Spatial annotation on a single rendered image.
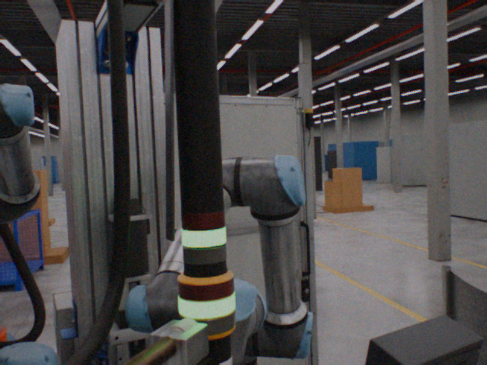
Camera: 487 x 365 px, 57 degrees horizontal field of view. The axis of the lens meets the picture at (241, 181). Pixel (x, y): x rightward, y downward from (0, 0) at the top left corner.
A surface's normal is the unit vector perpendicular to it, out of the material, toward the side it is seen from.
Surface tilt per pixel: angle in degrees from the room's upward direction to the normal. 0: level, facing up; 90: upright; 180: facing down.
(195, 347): 90
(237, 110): 90
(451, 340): 15
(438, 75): 90
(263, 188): 101
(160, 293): 33
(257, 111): 90
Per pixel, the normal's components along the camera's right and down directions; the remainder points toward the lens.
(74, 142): 0.44, 0.03
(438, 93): 0.24, 0.04
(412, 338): 0.09, -0.96
